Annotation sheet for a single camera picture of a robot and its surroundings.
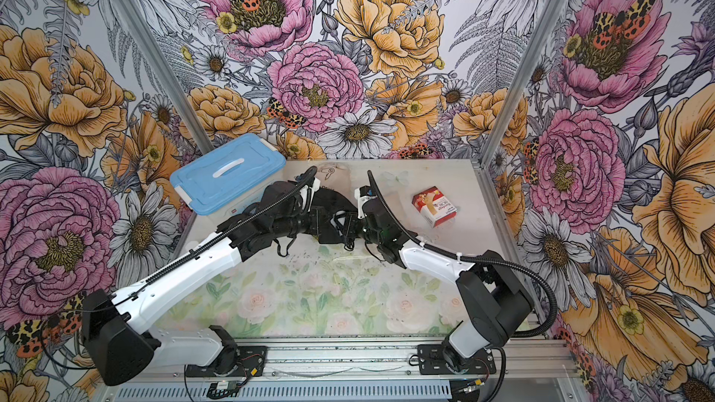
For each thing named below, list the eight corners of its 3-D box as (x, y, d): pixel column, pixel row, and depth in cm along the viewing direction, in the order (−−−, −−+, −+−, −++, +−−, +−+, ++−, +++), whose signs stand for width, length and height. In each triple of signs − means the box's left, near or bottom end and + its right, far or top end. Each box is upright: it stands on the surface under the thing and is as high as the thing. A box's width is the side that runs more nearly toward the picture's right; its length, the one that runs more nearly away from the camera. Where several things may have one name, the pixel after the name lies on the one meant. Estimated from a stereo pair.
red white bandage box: (432, 228, 103) (434, 222, 99) (410, 203, 110) (411, 196, 107) (455, 216, 106) (458, 209, 103) (432, 192, 114) (434, 185, 111)
